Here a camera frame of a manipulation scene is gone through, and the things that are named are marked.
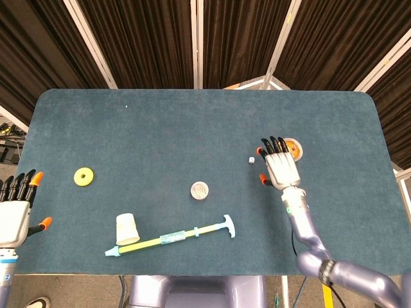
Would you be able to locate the purple robot torso base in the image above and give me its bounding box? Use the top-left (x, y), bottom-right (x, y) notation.
top-left (129, 275), bottom-right (267, 308)

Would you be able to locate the black pleated curtain screen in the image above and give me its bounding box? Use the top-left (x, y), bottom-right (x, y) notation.
top-left (0, 0), bottom-right (411, 171)

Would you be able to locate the yellow ring disc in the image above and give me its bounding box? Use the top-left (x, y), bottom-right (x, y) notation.
top-left (73, 166), bottom-right (95, 187)

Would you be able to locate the yellow blue toy syringe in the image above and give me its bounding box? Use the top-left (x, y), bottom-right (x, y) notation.
top-left (104, 214), bottom-right (236, 257)

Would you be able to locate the orange round container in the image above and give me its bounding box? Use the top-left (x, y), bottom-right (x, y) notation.
top-left (284, 137), bottom-right (303, 161)

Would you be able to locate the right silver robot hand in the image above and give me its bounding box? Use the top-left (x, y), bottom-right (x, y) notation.
top-left (256, 135), bottom-right (301, 189)

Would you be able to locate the black white shoe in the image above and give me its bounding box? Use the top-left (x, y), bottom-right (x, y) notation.
top-left (24, 296), bottom-right (51, 308)

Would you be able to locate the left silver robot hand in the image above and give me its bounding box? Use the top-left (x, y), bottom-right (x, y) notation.
top-left (0, 171), bottom-right (53, 248)

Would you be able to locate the blue felt table cloth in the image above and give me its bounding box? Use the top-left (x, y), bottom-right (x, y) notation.
top-left (13, 88), bottom-right (405, 277)

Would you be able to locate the white paper cup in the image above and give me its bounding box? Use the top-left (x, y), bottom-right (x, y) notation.
top-left (115, 212), bottom-right (140, 246)

